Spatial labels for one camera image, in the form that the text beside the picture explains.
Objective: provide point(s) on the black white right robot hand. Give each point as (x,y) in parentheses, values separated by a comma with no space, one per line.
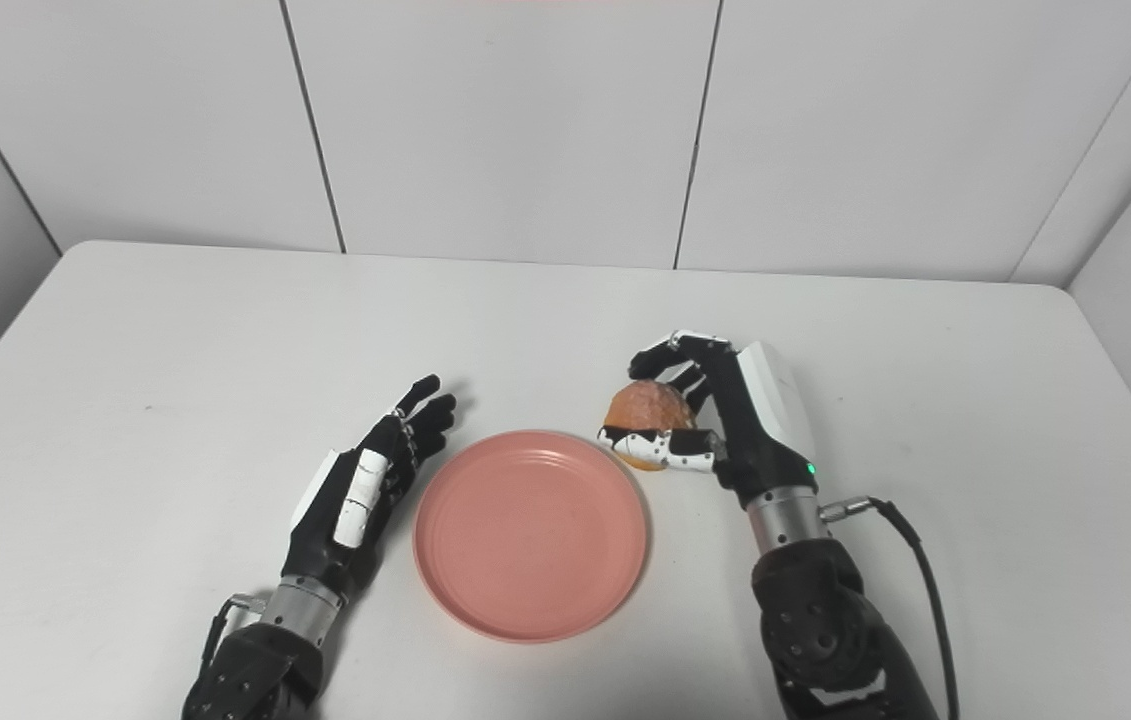
(755,420)

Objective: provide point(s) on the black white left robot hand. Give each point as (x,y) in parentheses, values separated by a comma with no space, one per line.
(335,510)

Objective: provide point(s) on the pink round plate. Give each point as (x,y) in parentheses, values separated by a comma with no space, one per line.
(529,536)

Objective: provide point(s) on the cream puff pastry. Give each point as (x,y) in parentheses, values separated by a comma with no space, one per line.
(651,406)

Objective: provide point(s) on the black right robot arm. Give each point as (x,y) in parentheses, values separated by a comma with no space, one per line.
(825,620)

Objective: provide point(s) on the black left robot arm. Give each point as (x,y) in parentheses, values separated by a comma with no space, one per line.
(260,655)

